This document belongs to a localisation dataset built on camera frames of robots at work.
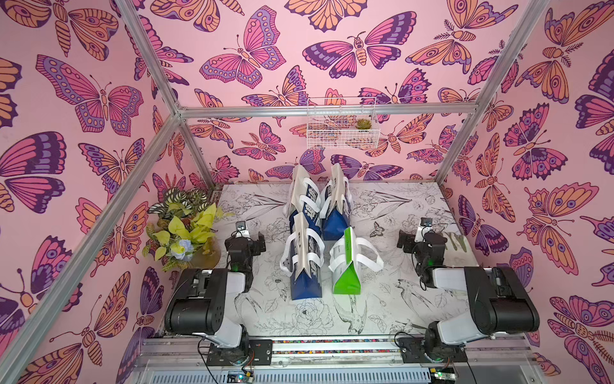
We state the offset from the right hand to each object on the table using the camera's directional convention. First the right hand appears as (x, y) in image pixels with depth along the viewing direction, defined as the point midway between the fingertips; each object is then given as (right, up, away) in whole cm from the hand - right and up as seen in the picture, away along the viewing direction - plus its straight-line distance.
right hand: (415, 231), depth 93 cm
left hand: (-66, 0, +1) cm, 66 cm away
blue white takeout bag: (-43, -4, -27) cm, 51 cm away
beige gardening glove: (+17, -8, 0) cm, 19 cm away
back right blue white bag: (-32, +9, -7) cm, 34 cm away
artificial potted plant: (-82, +1, -19) cm, 84 cm away
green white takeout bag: (-30, -5, -24) cm, 39 cm away
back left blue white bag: (-43, +12, -9) cm, 46 cm away
